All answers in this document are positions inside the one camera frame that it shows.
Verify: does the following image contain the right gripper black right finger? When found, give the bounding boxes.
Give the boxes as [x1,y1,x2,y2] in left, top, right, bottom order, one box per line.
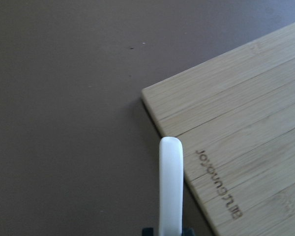
[182,228,195,236]

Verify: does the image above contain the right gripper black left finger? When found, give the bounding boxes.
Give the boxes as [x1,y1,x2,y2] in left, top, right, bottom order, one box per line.
[142,228,153,236]

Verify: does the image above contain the bamboo cutting board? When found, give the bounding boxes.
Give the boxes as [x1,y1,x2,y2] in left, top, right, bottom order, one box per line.
[142,23,295,236]

